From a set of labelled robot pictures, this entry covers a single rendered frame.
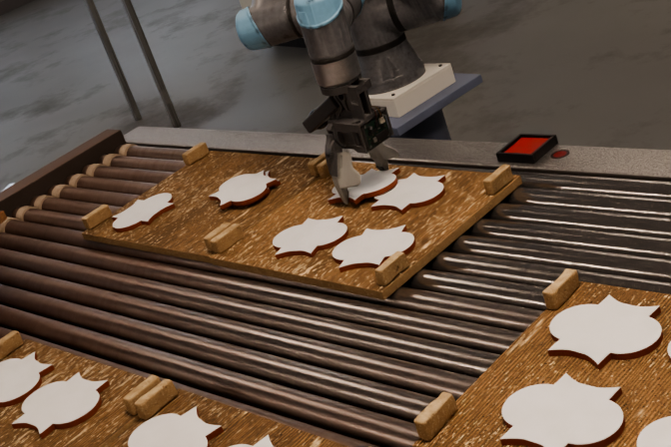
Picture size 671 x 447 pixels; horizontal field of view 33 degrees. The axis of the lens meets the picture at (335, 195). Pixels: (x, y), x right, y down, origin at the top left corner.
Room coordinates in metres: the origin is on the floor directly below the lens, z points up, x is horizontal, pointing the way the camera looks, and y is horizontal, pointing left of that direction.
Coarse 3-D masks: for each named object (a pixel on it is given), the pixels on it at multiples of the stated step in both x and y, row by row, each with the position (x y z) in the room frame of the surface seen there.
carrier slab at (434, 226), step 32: (320, 192) 1.85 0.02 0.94; (448, 192) 1.67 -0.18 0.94; (480, 192) 1.63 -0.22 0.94; (256, 224) 1.81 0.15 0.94; (288, 224) 1.76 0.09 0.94; (352, 224) 1.67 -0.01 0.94; (384, 224) 1.63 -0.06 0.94; (416, 224) 1.59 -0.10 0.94; (448, 224) 1.55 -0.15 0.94; (224, 256) 1.72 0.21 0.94; (256, 256) 1.68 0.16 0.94; (288, 256) 1.64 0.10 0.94; (320, 256) 1.60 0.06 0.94; (416, 256) 1.49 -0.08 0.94; (352, 288) 1.47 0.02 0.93; (384, 288) 1.43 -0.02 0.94
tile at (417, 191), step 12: (408, 180) 1.75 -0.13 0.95; (420, 180) 1.73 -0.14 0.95; (432, 180) 1.71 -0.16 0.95; (444, 180) 1.71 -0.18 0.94; (396, 192) 1.72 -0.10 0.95; (408, 192) 1.70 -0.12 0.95; (420, 192) 1.68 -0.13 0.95; (432, 192) 1.67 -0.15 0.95; (444, 192) 1.67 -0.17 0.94; (384, 204) 1.69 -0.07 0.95; (396, 204) 1.67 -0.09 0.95; (408, 204) 1.66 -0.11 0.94; (420, 204) 1.65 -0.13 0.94
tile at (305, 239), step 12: (288, 228) 1.72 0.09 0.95; (300, 228) 1.71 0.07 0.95; (312, 228) 1.69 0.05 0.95; (324, 228) 1.67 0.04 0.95; (336, 228) 1.66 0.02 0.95; (276, 240) 1.69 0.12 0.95; (288, 240) 1.68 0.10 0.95; (300, 240) 1.66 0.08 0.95; (312, 240) 1.64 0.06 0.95; (324, 240) 1.63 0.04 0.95; (336, 240) 1.62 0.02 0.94; (288, 252) 1.64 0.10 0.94; (300, 252) 1.63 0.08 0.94; (312, 252) 1.61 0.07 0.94
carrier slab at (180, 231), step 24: (192, 168) 2.21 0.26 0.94; (216, 168) 2.16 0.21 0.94; (240, 168) 2.11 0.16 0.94; (264, 168) 2.07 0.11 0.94; (288, 168) 2.02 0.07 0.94; (168, 192) 2.12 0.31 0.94; (192, 192) 2.07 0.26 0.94; (216, 192) 2.03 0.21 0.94; (288, 192) 1.90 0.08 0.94; (168, 216) 1.99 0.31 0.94; (192, 216) 1.95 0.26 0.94; (216, 216) 1.91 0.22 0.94; (240, 216) 1.87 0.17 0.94; (264, 216) 1.84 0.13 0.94; (96, 240) 2.03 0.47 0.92; (120, 240) 1.96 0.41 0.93; (144, 240) 1.91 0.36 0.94; (168, 240) 1.87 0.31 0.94; (192, 240) 1.84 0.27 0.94
